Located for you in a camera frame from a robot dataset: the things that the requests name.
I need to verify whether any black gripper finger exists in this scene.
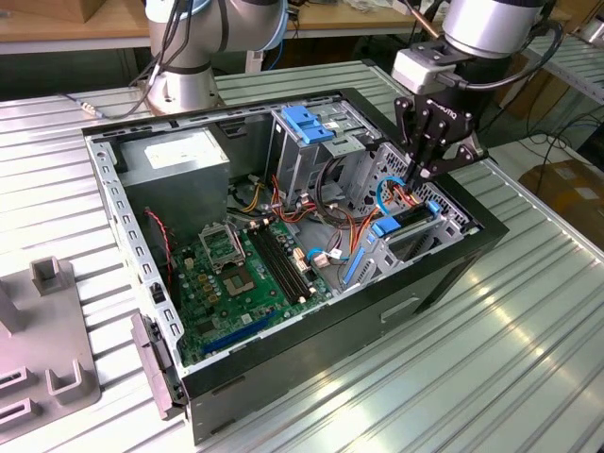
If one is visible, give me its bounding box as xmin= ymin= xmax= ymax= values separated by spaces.
xmin=415 ymin=112 xmax=483 ymax=191
xmin=394 ymin=96 xmax=428 ymax=190

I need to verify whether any orange red yellow power wire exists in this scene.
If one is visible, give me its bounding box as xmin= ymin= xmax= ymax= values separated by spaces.
xmin=351 ymin=181 xmax=426 ymax=251

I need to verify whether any hard disk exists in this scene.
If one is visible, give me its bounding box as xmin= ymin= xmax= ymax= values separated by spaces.
xmin=343 ymin=200 xmax=444 ymax=288

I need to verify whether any perforated metal disk bay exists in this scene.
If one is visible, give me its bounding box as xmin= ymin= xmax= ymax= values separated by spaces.
xmin=339 ymin=141 xmax=480 ymax=294

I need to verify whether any blue plastic drive latch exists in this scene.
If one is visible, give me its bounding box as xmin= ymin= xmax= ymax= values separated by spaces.
xmin=280 ymin=106 xmax=335 ymax=146

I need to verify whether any long wooden desk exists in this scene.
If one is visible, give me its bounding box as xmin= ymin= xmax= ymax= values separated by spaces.
xmin=0 ymin=0 xmax=454 ymax=56

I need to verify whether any cardboard box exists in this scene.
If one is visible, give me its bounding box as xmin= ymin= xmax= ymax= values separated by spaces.
xmin=518 ymin=159 xmax=604 ymax=237

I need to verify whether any grey optical drive cage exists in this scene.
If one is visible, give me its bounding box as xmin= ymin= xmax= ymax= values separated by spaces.
xmin=263 ymin=98 xmax=383 ymax=213

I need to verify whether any black RAM slot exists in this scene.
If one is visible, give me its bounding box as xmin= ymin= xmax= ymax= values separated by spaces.
xmin=248 ymin=229 xmax=295 ymax=306
xmin=260 ymin=227 xmax=307 ymax=301
xmin=254 ymin=228 xmax=301 ymax=304
xmin=265 ymin=226 xmax=312 ymax=299

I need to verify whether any metal socket cover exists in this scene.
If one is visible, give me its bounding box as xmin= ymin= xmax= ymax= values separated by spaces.
xmin=197 ymin=222 xmax=247 ymax=273

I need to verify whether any CPU socket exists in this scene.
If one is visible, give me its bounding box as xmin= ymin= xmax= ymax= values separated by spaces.
xmin=221 ymin=267 xmax=259 ymax=298

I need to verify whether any grey power supply unit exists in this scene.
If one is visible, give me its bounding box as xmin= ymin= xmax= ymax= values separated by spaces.
xmin=115 ymin=126 xmax=232 ymax=246

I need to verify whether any black open PC case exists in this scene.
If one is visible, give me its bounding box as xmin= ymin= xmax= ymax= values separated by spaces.
xmin=80 ymin=87 xmax=510 ymax=445

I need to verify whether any green motherboard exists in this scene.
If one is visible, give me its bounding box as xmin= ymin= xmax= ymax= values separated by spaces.
xmin=169 ymin=219 xmax=341 ymax=367

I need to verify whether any blue expansion slot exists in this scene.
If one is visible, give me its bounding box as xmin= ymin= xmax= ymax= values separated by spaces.
xmin=202 ymin=310 xmax=279 ymax=355

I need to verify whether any black case fan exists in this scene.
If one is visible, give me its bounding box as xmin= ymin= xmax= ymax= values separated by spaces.
xmin=141 ymin=207 xmax=183 ymax=310

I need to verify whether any grey parts rack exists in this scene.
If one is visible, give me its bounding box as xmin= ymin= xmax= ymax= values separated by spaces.
xmin=0 ymin=254 xmax=103 ymax=433

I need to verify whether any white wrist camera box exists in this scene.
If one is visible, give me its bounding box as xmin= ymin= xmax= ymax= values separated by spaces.
xmin=390 ymin=42 xmax=468 ymax=94

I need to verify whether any black camera cable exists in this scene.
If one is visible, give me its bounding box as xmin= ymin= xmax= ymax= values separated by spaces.
xmin=441 ymin=18 xmax=565 ymax=92

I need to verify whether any blue data wire black plug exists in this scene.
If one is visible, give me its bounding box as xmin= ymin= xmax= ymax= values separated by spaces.
xmin=374 ymin=175 xmax=408 ymax=224

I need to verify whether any dark round cable loop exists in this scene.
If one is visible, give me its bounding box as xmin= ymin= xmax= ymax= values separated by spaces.
xmin=314 ymin=158 xmax=361 ymax=224

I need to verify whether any red yellow wire bundle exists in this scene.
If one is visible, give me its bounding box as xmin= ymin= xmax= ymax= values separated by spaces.
xmin=228 ymin=174 xmax=374 ymax=246

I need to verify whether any light blue wire pink plug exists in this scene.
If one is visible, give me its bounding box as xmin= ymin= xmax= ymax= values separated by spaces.
xmin=305 ymin=247 xmax=351 ymax=269

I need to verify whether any red black fan wire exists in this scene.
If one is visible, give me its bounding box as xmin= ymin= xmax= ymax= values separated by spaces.
xmin=143 ymin=210 xmax=176 ymax=294

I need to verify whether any grey cable with metal plug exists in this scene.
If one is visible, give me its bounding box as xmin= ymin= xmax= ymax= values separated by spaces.
xmin=59 ymin=92 xmax=157 ymax=117

